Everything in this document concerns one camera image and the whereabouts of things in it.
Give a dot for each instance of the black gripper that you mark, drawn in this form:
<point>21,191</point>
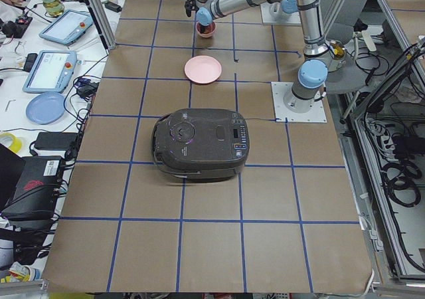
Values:
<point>206,28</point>

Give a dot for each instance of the pink bowl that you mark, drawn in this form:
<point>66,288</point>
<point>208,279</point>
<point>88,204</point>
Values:
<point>213,25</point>

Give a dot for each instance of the red apple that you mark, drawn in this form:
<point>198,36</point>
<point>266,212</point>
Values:
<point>209,32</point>

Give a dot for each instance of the pink plate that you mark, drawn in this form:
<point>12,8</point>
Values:
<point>203,69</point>

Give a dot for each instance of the dark grey rice cooker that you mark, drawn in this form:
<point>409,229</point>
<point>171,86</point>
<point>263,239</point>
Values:
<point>201,143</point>

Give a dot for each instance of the aluminium frame post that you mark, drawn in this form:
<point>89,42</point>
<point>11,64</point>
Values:
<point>101,23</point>

